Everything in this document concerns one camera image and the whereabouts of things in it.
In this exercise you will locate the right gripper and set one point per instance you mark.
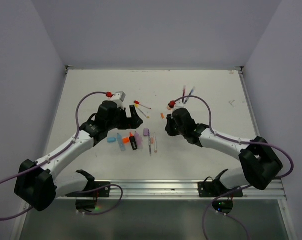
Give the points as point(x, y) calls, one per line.
point(169, 126)

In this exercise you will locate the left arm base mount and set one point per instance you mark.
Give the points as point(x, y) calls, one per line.
point(96, 188)

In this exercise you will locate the yellow cap pen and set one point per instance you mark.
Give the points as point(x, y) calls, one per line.
point(144, 114)

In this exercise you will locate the blue gel pen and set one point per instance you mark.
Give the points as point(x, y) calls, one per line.
point(188, 96)

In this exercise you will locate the red cap pen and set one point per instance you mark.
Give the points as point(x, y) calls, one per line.
point(139, 104)

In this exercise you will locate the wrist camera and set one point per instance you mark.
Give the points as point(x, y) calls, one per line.
point(118, 97)
point(178, 105)

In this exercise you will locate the orange highlighter cap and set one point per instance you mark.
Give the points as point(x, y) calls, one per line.
point(126, 140)

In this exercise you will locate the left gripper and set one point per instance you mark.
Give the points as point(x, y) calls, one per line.
point(136, 120)

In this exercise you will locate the light blue highlighter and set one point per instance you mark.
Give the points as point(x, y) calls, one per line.
point(120, 142)

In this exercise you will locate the black orange highlighter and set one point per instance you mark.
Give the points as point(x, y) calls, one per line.
point(133, 142)

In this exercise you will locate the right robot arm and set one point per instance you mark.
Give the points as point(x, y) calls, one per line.
point(259, 163)

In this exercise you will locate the white peach marker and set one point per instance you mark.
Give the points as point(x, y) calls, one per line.
point(155, 143)

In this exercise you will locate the red gel pen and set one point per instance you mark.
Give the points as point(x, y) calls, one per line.
point(183, 94)

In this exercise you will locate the purple highlighter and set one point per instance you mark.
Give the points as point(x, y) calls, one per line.
point(139, 140)

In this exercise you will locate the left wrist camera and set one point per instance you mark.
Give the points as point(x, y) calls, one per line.
point(118, 97)

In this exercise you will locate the clear purple gel pen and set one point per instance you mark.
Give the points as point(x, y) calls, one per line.
point(149, 143)

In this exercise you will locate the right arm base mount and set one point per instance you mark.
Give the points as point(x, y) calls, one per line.
point(212, 188)

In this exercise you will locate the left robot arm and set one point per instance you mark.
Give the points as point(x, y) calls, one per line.
point(39, 183)

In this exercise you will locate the aluminium front rail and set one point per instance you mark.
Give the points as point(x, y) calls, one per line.
point(188, 190)

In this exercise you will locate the purple highlighter cap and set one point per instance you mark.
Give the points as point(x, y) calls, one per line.
point(146, 132)

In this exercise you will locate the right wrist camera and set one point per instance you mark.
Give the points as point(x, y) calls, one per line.
point(178, 105)

